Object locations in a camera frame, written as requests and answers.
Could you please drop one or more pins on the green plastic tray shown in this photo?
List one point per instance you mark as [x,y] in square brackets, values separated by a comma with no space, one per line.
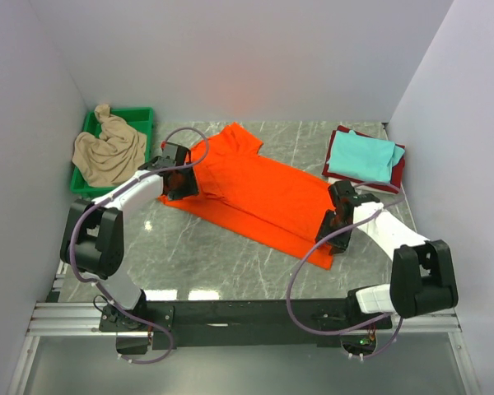
[141,118]

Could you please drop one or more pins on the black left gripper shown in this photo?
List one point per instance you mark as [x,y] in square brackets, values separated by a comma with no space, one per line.
[190,188]

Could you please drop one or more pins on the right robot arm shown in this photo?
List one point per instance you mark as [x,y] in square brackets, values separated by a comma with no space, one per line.
[422,280]

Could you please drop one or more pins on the folded teal t-shirt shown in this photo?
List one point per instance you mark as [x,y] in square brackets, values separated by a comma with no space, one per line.
[363,158]

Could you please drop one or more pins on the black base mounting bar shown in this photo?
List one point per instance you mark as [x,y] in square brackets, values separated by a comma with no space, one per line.
[253,322]

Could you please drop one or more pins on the orange t-shirt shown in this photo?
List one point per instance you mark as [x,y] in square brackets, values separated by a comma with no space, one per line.
[257,197]

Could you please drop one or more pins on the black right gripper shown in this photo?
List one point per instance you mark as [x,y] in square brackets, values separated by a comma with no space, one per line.
[339,244]

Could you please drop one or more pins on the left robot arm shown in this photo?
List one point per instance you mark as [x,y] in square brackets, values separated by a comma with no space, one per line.
[93,240]

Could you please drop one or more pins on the aluminium frame rail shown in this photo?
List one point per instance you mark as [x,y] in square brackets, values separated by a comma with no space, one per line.
[82,319]

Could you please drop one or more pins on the beige t-shirt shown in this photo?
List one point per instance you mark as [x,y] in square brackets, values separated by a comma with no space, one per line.
[114,156]

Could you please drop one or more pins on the folded white t-shirt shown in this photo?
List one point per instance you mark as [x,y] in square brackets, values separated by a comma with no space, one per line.
[369,188]

